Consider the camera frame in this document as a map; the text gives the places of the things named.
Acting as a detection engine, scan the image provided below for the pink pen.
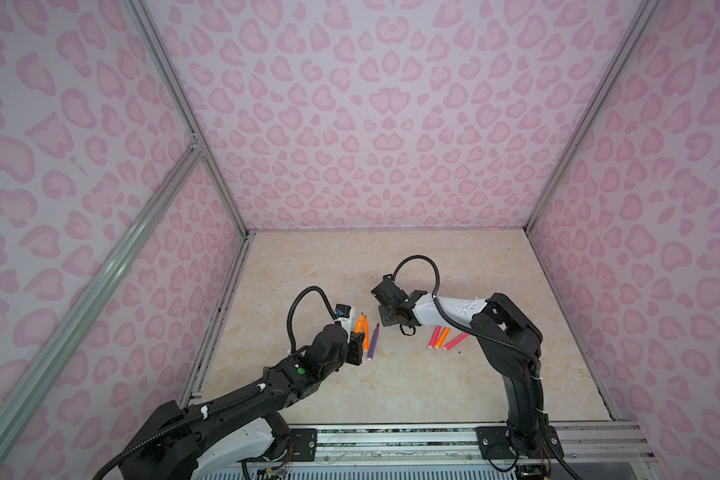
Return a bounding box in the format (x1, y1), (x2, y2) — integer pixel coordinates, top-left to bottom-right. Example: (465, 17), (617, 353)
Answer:
(428, 326), (442, 349)
(445, 333), (469, 351)

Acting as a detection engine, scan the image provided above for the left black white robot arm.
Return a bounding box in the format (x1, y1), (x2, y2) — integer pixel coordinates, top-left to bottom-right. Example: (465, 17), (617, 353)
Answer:
(94, 323), (365, 479)

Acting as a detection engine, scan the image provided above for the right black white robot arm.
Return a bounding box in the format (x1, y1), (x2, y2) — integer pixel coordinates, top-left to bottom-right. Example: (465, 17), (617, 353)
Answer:
(371, 275), (564, 459)

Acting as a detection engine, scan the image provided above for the purple pen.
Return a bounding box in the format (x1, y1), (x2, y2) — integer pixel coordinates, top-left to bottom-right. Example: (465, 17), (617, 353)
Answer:
(367, 324), (380, 360)

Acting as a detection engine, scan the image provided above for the left corner aluminium profile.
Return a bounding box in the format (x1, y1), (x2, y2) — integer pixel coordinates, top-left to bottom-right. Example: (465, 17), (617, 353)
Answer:
(121, 0), (249, 239)

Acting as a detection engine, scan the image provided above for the corner aluminium profile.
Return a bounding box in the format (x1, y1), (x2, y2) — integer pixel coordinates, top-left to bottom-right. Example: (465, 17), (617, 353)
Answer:
(121, 0), (249, 239)
(523, 0), (664, 237)

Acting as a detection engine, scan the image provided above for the right corner aluminium profile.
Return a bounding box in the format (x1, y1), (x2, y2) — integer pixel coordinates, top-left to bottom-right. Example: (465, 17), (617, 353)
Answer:
(523, 0), (664, 237)

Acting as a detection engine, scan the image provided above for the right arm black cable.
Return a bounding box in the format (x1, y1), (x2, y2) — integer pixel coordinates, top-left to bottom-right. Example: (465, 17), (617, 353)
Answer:
(391, 254), (583, 480)

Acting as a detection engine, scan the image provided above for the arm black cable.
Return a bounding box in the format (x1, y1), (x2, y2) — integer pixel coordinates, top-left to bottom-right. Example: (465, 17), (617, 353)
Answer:
(286, 285), (337, 355)
(391, 254), (583, 480)

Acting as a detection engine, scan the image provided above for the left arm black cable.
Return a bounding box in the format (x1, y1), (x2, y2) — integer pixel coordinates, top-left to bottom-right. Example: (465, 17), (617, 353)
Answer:
(286, 285), (337, 355)

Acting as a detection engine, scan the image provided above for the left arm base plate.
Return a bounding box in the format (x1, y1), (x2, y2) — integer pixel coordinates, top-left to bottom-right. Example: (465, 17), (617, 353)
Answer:
(289, 428), (318, 463)

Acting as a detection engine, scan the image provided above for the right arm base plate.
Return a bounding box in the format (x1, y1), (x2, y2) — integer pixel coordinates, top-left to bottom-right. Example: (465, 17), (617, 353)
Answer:
(474, 424), (565, 461)

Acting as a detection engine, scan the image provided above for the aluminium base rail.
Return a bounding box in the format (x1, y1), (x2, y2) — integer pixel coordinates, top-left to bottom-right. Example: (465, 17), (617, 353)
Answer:
(191, 422), (655, 480)

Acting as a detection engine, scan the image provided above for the diagonal aluminium wall profile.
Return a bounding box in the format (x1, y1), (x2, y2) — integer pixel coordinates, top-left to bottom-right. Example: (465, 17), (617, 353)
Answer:
(0, 145), (202, 466)

